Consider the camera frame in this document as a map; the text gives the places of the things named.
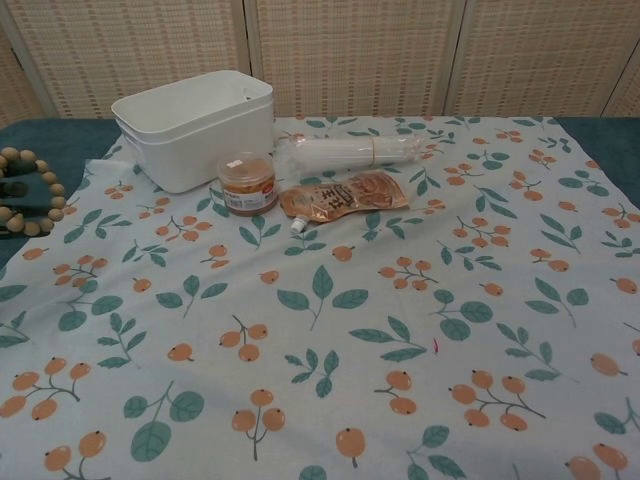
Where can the brown sauce spout pouch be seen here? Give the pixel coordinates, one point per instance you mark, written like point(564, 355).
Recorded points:
point(345, 197)

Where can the clear jar with orange lid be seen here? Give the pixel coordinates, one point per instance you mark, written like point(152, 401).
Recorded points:
point(247, 192)

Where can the dark left robot hand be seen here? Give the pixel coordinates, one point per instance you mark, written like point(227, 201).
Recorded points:
point(12, 189)

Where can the tan rubber band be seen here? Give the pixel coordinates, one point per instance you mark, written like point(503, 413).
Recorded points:
point(373, 150)

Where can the floral print tablecloth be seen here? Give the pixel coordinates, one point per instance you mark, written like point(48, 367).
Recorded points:
point(350, 310)

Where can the white plastic storage bin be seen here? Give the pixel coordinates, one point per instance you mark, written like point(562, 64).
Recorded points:
point(150, 107)
point(200, 155)

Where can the clear plastic wrapped bundle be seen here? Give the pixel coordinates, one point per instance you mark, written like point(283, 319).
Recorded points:
point(330, 151)

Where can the woven folding screen panel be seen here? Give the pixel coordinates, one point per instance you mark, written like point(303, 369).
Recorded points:
point(125, 45)
point(355, 50)
point(550, 50)

